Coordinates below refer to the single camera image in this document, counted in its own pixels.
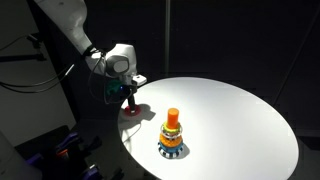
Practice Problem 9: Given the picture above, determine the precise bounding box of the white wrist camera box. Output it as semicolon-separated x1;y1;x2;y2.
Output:
132;74;148;86

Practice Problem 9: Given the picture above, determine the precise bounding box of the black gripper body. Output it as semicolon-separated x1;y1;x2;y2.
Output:
124;83;139;99

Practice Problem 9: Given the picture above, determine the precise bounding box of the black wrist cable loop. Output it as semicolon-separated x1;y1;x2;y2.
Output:
86;49;113;105

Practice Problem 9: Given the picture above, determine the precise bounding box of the green bumpy toy ring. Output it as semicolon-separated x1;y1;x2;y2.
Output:
161;122;183;135

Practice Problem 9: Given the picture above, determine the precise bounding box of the teal circuit board mount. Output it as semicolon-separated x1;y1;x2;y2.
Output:
105;79;123;102

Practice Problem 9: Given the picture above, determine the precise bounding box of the grey vertical pole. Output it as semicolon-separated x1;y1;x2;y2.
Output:
164;0;172;78

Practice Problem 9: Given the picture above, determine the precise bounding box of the colourful ring stacking toy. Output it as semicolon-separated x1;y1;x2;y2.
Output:
157;107;185;160

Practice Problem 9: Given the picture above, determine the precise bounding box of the red bumpy toy ring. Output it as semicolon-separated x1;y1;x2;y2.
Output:
123;103;141;117

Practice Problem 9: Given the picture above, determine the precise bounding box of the long black cable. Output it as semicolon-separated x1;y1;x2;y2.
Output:
0;63;76;94

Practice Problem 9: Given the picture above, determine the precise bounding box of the yellow-orange toy ring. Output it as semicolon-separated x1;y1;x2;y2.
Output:
159;132;183;147

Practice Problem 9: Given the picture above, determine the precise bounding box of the black robot cart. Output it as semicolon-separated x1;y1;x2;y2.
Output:
14;124;124;180

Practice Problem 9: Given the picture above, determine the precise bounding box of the blue toy ring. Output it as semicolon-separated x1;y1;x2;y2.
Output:
158;141;184;154

